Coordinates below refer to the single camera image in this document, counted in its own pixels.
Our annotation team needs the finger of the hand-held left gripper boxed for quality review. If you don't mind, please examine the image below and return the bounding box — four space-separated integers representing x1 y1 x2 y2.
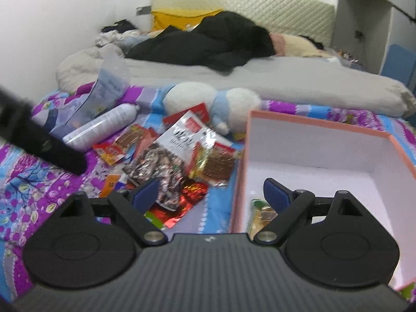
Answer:
0 86 88 175

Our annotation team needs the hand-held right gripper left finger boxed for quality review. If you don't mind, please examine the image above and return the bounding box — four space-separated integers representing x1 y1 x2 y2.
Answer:
60 179 168 247

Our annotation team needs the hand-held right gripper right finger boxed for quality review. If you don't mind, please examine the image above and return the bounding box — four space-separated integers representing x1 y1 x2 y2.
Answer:
253 178 364 244

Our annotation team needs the green yellow snack packet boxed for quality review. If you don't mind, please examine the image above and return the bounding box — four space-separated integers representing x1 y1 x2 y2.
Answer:
247 199 280 235

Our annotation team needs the red foil snack packet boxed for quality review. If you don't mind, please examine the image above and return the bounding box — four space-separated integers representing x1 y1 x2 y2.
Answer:
161 180 210 231

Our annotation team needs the large clear black-print snack packet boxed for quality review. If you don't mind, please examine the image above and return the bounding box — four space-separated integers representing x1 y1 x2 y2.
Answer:
123 110 218 213

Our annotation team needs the pink cardboard box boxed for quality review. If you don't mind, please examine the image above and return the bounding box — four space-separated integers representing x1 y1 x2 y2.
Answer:
229 110 416 296

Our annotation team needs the small orange packet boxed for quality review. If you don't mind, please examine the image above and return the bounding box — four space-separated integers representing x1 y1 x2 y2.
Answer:
103 174 122 199

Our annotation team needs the white spray bottle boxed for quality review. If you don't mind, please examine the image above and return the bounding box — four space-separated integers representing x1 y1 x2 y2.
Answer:
62 103 142 153

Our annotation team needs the floral purple bedsheet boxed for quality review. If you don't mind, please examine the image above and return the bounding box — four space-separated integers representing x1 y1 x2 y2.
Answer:
0 83 416 303

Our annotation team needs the orange red snack packet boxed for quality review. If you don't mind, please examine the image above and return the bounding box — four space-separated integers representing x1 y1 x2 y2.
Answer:
93 141 127 166

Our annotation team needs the brown strip snack packet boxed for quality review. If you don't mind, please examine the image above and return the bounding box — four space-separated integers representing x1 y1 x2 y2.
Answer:
114 124 160 152

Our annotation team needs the spicy strip snack packet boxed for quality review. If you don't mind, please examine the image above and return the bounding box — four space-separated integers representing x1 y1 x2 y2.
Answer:
190 133 244 187

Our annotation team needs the clear blue plastic bag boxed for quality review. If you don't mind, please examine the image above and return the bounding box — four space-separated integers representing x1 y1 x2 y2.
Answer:
49 52 132 137

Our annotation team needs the red label snack packet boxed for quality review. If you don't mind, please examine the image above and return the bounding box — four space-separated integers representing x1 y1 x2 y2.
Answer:
162 102 212 131

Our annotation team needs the white and blue plush toy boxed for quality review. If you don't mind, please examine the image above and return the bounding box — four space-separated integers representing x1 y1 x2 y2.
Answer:
162 82 264 135

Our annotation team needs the grey long pillow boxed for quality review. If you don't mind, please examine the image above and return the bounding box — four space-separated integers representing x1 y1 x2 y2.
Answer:
56 44 416 118

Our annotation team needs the pile of clothes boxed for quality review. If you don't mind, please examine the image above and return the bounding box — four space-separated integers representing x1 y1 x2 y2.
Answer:
96 19 144 48

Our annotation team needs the beige pink pillow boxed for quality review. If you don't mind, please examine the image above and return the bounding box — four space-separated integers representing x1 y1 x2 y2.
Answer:
270 32 332 59

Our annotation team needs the black clothing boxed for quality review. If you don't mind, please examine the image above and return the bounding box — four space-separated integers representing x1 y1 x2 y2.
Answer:
125 11 275 72

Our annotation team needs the yellow pillow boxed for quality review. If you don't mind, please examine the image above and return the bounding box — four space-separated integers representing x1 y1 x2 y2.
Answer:
151 9 225 32

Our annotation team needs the blue board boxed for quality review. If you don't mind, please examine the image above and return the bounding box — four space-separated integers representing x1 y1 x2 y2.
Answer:
380 44 416 88

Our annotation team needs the cream quilted headboard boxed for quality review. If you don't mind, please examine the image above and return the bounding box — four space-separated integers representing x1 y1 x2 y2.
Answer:
150 0 336 48

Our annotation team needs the white cabinet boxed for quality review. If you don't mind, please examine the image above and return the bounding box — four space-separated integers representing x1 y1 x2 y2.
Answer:
335 0 416 75

